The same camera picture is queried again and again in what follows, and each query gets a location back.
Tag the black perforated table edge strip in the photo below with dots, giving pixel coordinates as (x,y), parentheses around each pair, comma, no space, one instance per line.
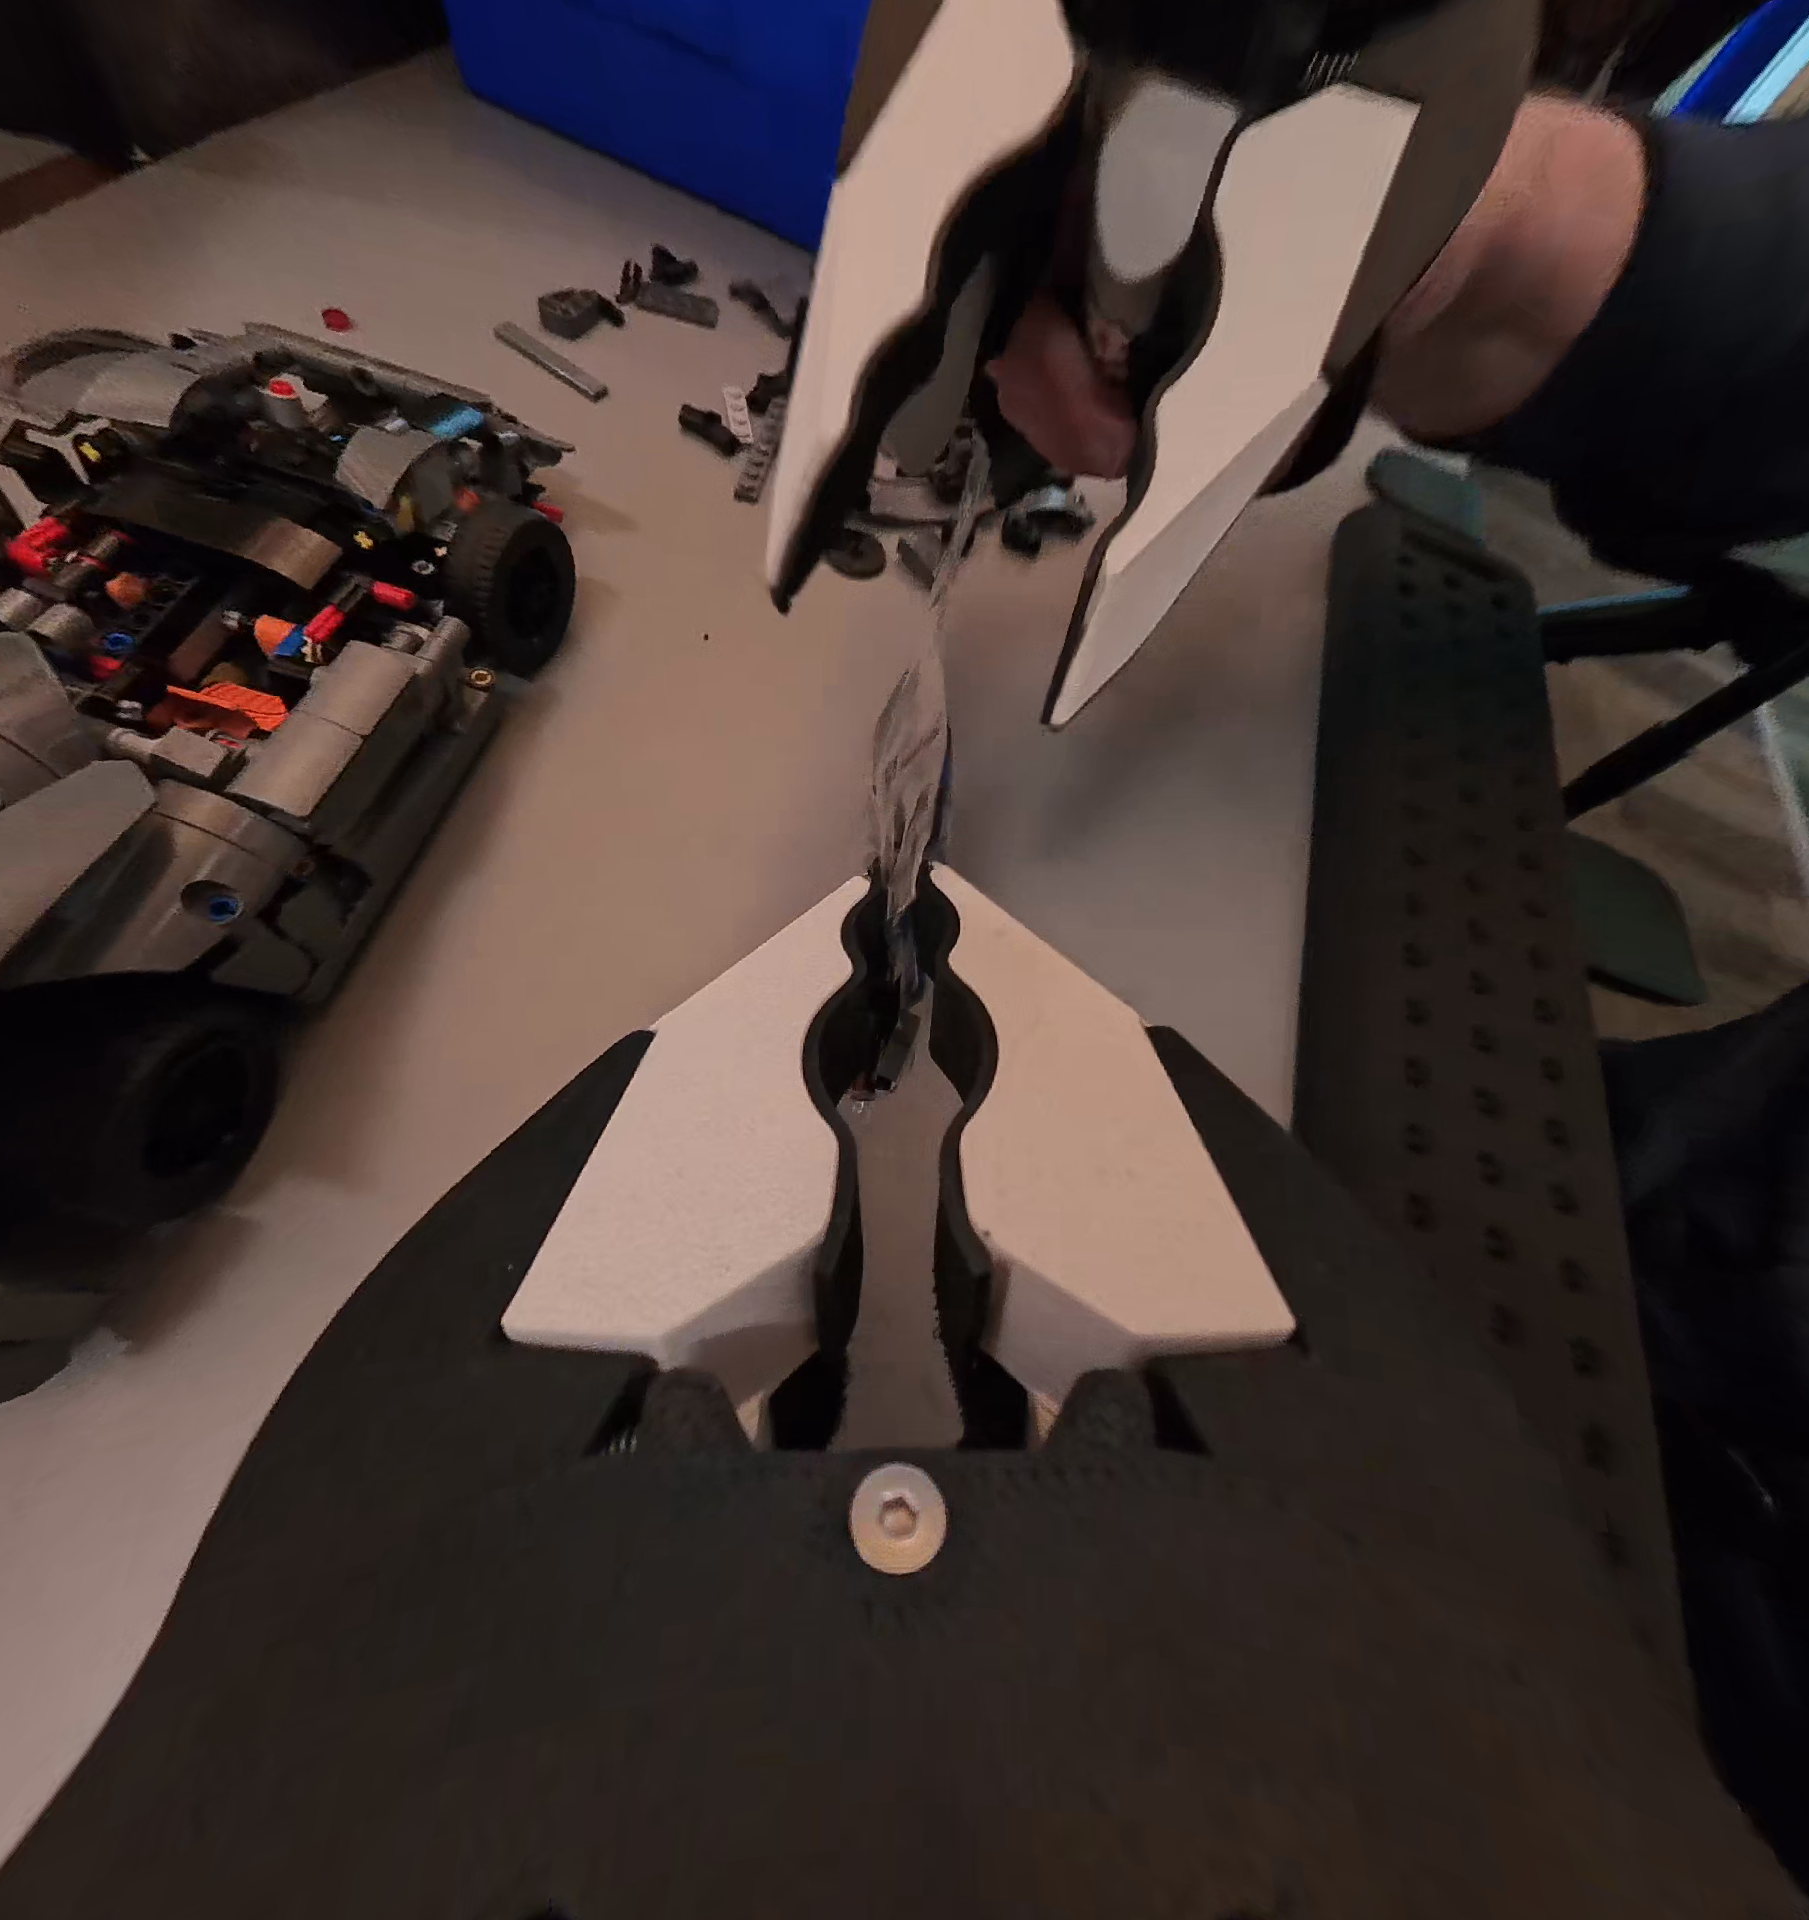
(1442,901)

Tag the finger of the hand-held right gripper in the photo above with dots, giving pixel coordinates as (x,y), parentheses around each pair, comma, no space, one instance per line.
(1293,253)
(932,135)

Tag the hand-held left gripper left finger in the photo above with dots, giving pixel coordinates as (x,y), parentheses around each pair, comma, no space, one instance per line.
(666,1198)

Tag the blue storage bin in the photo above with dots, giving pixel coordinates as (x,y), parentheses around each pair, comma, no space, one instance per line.
(666,105)

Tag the grey lego car model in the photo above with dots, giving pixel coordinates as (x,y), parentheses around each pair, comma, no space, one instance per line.
(245,779)

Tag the person's right hand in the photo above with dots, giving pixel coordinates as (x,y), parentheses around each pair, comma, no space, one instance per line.
(1531,253)

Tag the black chair base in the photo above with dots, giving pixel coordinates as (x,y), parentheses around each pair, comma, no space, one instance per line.
(1630,915)

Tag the person's right forearm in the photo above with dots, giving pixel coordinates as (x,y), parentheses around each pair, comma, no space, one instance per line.
(1745,329)

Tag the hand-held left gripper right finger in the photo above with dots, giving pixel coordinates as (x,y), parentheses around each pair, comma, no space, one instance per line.
(1129,1198)

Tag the person's navy shirt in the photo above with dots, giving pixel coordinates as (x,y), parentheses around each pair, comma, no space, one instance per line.
(1773,1352)

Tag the pile of grey lego plates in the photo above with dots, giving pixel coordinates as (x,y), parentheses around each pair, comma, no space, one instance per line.
(548,362)

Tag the clear bag of lego parts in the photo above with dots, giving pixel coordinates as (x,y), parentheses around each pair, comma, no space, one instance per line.
(904,749)

